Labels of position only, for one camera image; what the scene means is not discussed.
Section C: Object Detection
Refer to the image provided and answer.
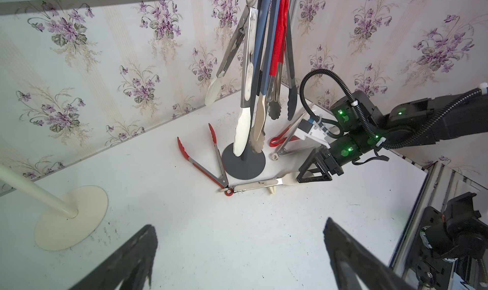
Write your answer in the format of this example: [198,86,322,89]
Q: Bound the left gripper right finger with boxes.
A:
[323,218,412,289]

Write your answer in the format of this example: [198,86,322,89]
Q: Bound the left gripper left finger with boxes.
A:
[72,225,158,289]

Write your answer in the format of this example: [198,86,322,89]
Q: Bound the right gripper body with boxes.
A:
[325,131,376,176]

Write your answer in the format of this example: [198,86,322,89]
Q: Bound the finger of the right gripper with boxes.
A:
[297,146,334,183]

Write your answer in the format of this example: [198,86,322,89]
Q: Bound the dark grey utensil rack stand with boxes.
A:
[220,0,267,181]

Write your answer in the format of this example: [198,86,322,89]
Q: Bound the cream utensil rack stand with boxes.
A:
[1,165,109,251]

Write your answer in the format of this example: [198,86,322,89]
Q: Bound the black steel tongs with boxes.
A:
[285,14,298,121]

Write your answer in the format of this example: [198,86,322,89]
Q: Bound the red handled steel tongs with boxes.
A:
[266,0,289,120]

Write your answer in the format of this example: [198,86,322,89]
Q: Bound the cream steel tongs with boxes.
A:
[205,0,259,157]

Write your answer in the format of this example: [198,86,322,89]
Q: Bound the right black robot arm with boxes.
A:
[297,69,487,183]

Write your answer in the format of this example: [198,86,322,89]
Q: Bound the white tipped tongs at right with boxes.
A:
[269,108,320,161]

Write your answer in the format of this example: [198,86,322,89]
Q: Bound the red tipped steel tongs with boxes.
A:
[177,123,230,191]

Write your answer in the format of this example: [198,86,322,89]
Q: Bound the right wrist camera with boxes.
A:
[294,119,330,149]

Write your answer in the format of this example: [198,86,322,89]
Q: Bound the red handled tongs at right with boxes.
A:
[269,125,299,148]

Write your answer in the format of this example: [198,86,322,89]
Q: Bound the aluminium front rail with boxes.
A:
[390,162,487,289]

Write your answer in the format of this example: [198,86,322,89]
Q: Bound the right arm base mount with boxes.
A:
[407,192,487,289]

